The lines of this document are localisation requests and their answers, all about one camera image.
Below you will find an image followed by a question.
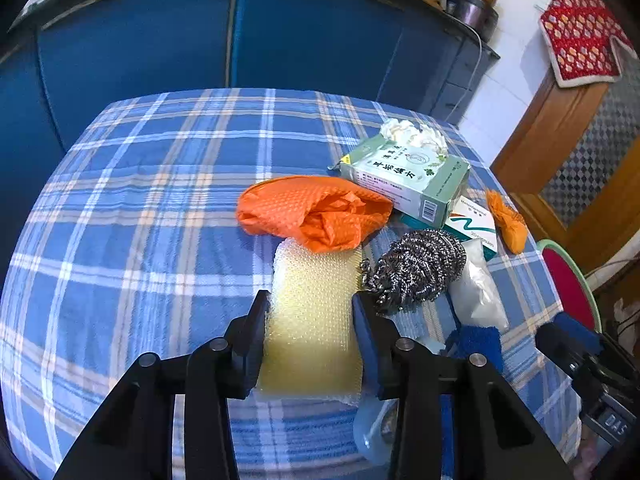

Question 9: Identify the blue sponge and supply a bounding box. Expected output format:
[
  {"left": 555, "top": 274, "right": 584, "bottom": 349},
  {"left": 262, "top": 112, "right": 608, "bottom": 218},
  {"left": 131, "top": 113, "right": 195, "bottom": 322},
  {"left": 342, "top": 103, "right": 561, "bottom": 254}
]
[{"left": 444, "top": 326, "right": 504, "bottom": 374}]

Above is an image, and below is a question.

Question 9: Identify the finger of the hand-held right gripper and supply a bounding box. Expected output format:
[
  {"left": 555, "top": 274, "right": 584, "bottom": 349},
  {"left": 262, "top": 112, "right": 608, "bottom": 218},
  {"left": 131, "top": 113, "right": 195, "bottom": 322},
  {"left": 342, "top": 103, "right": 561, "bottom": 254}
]
[
  {"left": 536, "top": 322, "right": 601, "bottom": 386},
  {"left": 554, "top": 312, "right": 602, "bottom": 348}
]

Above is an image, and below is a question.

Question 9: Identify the red patterned quilted cloth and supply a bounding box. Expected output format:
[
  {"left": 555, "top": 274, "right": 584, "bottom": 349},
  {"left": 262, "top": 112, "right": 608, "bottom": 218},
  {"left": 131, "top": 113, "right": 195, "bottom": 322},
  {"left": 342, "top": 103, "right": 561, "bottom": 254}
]
[{"left": 538, "top": 0, "right": 636, "bottom": 89}]

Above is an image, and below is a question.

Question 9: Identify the large orange rubber glove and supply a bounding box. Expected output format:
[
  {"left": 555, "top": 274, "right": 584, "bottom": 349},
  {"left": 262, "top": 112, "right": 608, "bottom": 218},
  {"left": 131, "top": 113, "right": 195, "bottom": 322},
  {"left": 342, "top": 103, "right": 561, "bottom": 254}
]
[{"left": 236, "top": 175, "right": 395, "bottom": 254}]

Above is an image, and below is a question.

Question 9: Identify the white power cable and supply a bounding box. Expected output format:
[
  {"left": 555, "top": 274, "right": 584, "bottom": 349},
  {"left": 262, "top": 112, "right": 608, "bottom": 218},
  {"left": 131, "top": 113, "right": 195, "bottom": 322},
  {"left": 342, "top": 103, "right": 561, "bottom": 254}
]
[{"left": 444, "top": 24, "right": 484, "bottom": 124}]

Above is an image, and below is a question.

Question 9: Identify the green cardboard box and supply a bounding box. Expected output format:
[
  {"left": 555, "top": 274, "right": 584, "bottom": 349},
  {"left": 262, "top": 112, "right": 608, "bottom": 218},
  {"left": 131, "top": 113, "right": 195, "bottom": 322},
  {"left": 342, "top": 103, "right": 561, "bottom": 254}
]
[{"left": 328, "top": 141, "right": 471, "bottom": 229}]

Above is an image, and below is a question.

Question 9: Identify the blue plaid tablecloth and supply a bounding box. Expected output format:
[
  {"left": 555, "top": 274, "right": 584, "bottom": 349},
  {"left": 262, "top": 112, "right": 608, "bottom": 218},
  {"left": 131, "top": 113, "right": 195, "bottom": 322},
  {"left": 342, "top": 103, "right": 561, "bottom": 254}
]
[{"left": 0, "top": 87, "right": 584, "bottom": 480}]

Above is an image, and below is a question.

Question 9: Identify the steel wool scrubber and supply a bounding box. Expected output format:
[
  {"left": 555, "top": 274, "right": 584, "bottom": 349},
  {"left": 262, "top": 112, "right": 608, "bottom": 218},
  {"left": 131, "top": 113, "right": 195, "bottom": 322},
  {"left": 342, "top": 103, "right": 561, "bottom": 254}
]
[{"left": 361, "top": 229, "right": 467, "bottom": 317}]

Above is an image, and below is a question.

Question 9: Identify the black cooker pot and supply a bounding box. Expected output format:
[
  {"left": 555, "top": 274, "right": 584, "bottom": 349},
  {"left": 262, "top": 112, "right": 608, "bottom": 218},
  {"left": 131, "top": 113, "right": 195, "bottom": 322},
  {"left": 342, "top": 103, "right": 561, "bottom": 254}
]
[{"left": 444, "top": 0, "right": 501, "bottom": 42}]

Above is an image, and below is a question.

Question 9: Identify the yellow sponge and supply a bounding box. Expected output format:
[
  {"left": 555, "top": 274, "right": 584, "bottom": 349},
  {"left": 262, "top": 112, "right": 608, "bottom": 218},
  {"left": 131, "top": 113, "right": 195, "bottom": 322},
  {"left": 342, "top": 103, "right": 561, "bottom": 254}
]
[{"left": 256, "top": 239, "right": 366, "bottom": 407}]

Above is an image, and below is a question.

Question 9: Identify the small white teal box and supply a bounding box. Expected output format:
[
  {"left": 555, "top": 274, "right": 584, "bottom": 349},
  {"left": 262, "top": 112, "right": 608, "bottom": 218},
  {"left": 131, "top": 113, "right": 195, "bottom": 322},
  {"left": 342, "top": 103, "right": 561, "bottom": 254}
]
[{"left": 400, "top": 195, "right": 499, "bottom": 261}]

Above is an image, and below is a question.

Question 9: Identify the crumpled white tissue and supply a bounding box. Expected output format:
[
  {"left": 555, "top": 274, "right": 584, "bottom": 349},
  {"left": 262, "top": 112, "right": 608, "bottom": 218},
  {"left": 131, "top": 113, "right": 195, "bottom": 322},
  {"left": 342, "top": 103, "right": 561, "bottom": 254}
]
[{"left": 378, "top": 118, "right": 449, "bottom": 155}]

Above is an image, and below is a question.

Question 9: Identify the wooden door with glass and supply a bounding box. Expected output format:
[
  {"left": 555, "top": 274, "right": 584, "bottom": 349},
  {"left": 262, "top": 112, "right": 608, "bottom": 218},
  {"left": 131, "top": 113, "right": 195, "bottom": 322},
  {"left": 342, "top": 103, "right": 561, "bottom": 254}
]
[{"left": 490, "top": 50, "right": 640, "bottom": 277}]

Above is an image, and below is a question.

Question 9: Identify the clear plastic bag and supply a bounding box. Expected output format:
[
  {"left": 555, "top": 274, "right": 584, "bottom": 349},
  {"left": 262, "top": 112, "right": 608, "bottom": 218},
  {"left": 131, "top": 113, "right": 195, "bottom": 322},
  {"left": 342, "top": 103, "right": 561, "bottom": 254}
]
[{"left": 447, "top": 238, "right": 510, "bottom": 334}]

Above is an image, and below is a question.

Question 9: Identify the red basin with green rim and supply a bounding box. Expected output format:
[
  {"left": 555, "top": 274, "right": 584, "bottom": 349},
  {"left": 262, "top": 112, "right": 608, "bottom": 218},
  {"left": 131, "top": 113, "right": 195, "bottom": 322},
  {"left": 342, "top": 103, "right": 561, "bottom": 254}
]
[{"left": 536, "top": 239, "right": 604, "bottom": 334}]

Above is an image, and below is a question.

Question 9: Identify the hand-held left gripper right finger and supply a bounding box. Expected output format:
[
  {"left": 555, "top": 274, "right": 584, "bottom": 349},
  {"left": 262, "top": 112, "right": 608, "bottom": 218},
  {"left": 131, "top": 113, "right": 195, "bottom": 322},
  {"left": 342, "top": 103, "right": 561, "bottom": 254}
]
[{"left": 351, "top": 292, "right": 576, "bottom": 480}]

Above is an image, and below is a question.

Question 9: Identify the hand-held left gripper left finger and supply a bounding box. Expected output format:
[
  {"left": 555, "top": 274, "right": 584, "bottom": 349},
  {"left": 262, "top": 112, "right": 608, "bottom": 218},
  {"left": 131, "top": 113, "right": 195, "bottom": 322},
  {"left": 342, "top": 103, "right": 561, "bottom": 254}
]
[{"left": 54, "top": 289, "right": 271, "bottom": 480}]

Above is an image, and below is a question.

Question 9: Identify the small crumpled orange glove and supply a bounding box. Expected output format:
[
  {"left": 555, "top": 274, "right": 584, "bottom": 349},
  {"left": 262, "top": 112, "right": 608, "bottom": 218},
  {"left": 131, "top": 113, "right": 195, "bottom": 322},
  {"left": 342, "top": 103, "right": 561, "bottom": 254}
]
[{"left": 485, "top": 189, "right": 529, "bottom": 254}]

